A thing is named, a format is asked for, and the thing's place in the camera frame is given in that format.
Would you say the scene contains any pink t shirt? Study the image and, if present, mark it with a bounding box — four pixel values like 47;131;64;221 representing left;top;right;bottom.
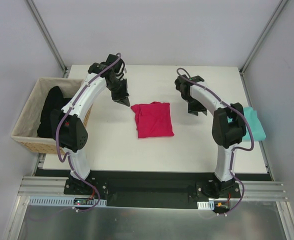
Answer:
130;101;175;139

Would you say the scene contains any teal t shirt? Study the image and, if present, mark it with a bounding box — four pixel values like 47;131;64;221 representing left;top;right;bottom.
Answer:
243;106;266;142

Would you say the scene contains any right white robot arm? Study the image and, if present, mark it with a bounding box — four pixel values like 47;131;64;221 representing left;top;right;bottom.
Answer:
174;74;247;198

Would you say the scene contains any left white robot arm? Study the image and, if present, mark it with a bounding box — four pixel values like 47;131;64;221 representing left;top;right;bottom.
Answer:
50;53;130;195

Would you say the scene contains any black t shirt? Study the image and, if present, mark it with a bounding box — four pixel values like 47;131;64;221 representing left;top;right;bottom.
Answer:
37;86;71;139

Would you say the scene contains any wicker laundry basket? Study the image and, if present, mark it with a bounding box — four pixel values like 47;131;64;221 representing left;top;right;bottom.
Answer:
10;77;84;154

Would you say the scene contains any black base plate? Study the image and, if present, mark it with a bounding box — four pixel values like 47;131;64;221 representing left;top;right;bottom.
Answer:
63;170;241;209

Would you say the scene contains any right white cable duct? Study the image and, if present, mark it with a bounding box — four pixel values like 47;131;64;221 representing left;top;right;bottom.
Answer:
197;200;215;211

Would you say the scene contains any white cable duct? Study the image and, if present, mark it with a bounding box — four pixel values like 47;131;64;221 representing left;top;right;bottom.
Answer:
29;196;107;208
197;200;215;211

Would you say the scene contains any left rear aluminium post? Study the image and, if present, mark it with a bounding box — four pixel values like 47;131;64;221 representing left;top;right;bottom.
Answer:
24;0;68;75

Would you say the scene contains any aluminium post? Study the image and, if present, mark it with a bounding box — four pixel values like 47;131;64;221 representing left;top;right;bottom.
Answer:
238;0;290;76
24;0;68;75

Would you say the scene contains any aluminium rail frame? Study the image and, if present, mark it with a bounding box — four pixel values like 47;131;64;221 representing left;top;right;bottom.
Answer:
4;153;294;240

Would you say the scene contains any left white cable duct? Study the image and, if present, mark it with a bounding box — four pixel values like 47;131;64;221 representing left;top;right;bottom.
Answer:
29;196;107;208

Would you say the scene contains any right rear aluminium post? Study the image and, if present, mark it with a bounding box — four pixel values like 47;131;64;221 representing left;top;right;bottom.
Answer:
238;0;290;76

